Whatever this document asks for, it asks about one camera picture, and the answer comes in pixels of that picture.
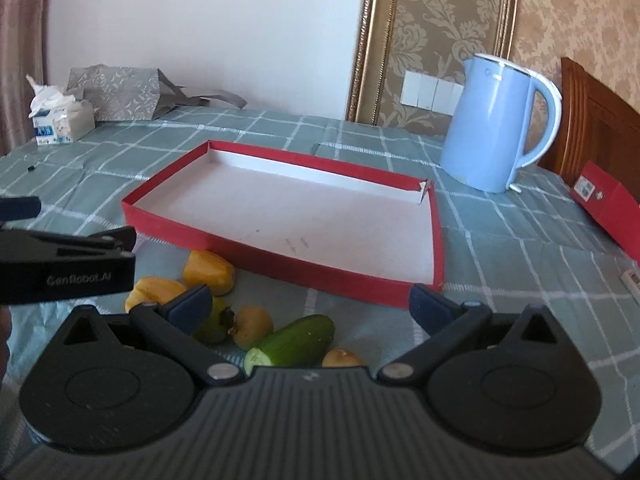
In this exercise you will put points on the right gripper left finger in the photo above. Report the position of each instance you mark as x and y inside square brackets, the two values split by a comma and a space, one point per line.
[171, 326]

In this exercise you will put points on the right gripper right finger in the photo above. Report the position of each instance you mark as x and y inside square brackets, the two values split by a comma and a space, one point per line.
[450, 327]

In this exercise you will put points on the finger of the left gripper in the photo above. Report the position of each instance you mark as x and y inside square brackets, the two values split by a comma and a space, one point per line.
[19, 208]

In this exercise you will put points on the yellow ridged fruit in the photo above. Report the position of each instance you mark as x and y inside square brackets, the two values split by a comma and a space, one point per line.
[206, 268]
[153, 289]

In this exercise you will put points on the green round fruit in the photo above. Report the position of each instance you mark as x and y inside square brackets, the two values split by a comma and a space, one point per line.
[215, 329]

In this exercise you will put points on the small yellow-brown fruit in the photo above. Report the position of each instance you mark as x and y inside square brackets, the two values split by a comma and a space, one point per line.
[251, 325]

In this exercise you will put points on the tissue pack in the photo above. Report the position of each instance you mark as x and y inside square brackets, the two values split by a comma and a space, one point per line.
[58, 117]

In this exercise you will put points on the small brown fruit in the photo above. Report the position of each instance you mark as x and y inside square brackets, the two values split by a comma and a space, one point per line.
[340, 357]

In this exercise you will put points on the red shallow cardboard tray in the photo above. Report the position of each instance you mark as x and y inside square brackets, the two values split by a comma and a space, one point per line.
[353, 231]

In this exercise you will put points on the green cucumber piece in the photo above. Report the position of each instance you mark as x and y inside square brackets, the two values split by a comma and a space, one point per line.
[301, 343]

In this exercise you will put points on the grey patterned gift bag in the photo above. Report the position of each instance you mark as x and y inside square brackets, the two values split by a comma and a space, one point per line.
[131, 94]

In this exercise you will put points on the light blue electric kettle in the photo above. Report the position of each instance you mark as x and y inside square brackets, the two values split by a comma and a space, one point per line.
[485, 144]

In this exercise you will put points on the red box lid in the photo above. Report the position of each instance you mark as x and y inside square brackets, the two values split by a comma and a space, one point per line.
[611, 205]

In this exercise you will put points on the curtain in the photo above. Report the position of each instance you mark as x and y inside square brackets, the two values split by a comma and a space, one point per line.
[21, 56]

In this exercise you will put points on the wooden headboard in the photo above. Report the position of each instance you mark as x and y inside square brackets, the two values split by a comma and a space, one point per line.
[596, 126]

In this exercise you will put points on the white wall switch panel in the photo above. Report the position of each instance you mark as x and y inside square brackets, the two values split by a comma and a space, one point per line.
[430, 93]

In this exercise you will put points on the gold picture frame moulding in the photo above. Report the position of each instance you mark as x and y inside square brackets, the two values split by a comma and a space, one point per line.
[430, 37]

